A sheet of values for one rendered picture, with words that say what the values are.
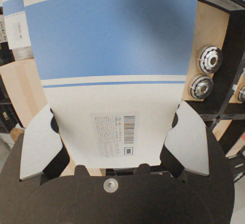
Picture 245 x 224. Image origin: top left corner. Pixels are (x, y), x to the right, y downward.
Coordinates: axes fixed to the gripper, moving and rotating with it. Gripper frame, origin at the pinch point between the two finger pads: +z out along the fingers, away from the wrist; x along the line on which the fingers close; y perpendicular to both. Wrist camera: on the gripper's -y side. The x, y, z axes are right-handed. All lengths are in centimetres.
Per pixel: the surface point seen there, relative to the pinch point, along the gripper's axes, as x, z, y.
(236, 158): 159, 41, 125
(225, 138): 66, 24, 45
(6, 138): -235, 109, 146
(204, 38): 31.1, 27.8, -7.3
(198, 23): 27.5, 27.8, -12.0
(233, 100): 59, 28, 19
